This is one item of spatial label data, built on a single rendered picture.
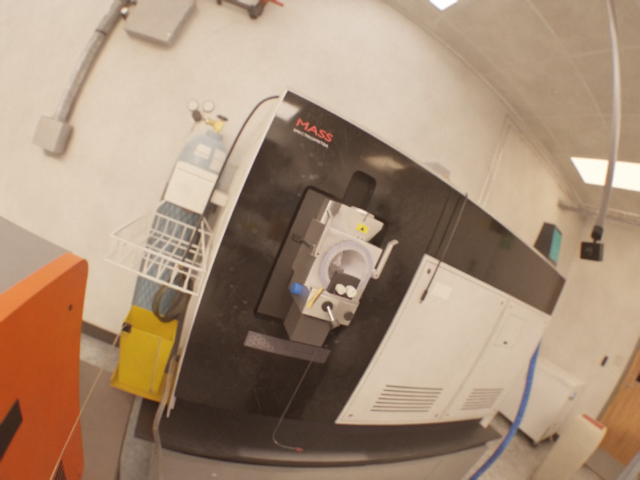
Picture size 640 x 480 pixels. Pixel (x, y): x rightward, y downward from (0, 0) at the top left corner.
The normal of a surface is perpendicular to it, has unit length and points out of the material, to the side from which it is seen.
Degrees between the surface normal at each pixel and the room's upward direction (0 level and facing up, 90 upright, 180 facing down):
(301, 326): 90
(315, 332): 90
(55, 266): 0
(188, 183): 90
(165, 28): 90
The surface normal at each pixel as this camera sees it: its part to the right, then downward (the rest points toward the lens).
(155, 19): 0.30, 0.22
